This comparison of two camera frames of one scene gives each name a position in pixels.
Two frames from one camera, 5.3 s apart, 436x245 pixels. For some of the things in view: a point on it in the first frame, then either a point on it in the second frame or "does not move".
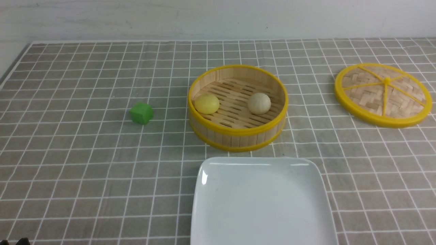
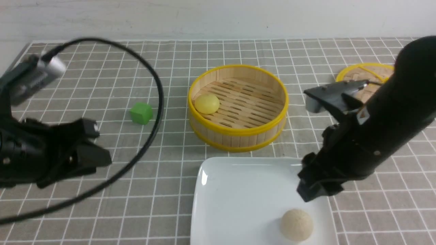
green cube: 141,113 does not move
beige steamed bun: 259,103 to 296,225
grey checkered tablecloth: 75,169 does not move
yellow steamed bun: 206,103 does not move
